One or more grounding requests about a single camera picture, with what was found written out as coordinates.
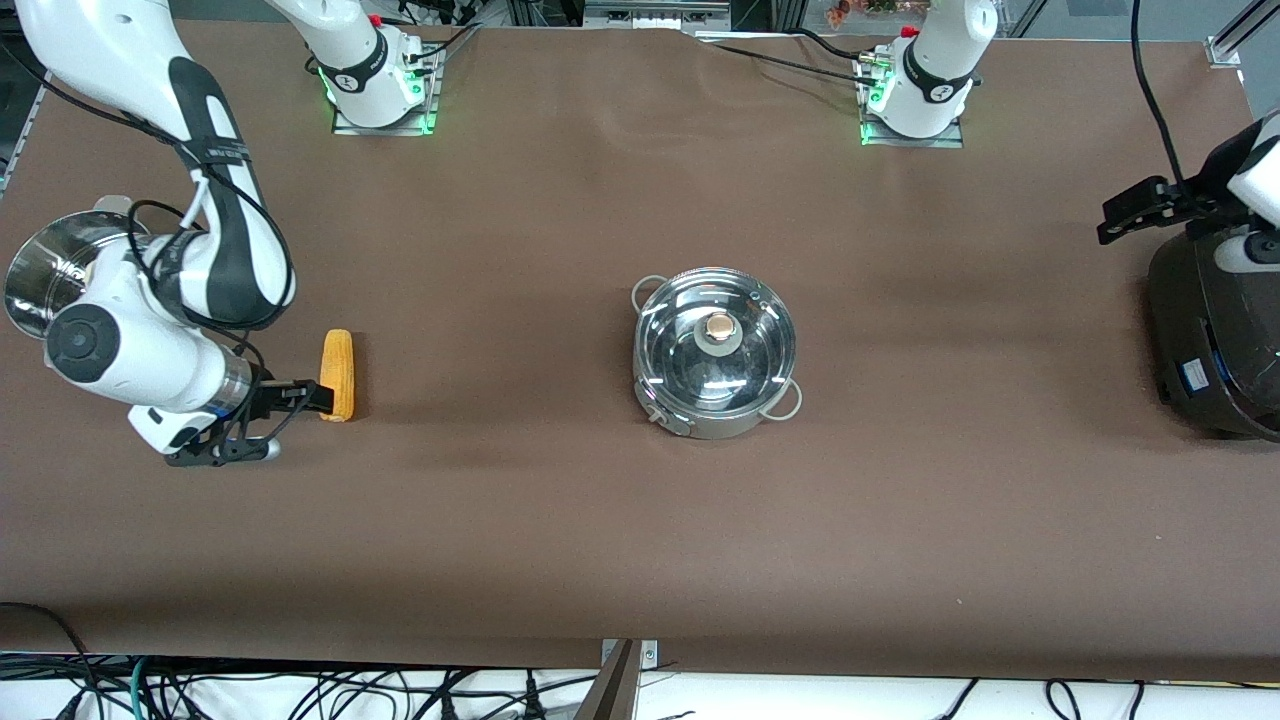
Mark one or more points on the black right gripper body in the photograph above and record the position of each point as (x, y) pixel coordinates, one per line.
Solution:
(267, 391)

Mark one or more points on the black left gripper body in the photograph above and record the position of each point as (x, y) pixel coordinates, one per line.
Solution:
(1186, 200)

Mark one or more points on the yellow corn cob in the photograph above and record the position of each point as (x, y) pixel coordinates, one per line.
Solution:
(340, 360)

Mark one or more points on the glass lid with bronze knob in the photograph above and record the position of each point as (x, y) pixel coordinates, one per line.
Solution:
(680, 340)

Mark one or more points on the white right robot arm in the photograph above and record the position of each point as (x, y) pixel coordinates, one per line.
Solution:
(110, 60)

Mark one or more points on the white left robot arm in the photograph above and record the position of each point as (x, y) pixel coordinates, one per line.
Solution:
(935, 70)

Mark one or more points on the steel steamer pot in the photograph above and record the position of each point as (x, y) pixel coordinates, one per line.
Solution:
(50, 270)

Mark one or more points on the black rice cooker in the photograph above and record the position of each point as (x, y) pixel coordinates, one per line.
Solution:
(1220, 330)

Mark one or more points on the brown table cover cloth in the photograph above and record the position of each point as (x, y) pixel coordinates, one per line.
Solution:
(600, 500)

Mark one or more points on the orange patterned background object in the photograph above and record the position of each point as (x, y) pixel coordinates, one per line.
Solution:
(845, 12)

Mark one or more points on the aluminium profile strut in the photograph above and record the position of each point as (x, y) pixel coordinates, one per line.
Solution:
(612, 695)

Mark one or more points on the grey device box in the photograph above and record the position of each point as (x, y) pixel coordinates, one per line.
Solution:
(655, 15)

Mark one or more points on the metal corner bracket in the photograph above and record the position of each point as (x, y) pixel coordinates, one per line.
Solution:
(1222, 52)

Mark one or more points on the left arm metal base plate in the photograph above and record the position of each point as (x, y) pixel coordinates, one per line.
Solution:
(950, 142)

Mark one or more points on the diagonal aluminium frame bar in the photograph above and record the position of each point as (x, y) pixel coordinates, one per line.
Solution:
(1250, 20)

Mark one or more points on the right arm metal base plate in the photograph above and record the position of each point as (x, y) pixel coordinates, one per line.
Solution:
(345, 128)

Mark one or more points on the aluminium table edge rail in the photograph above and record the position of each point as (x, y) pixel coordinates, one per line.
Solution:
(15, 150)

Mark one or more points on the small metal bracket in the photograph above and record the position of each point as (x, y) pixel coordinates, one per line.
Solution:
(650, 655)

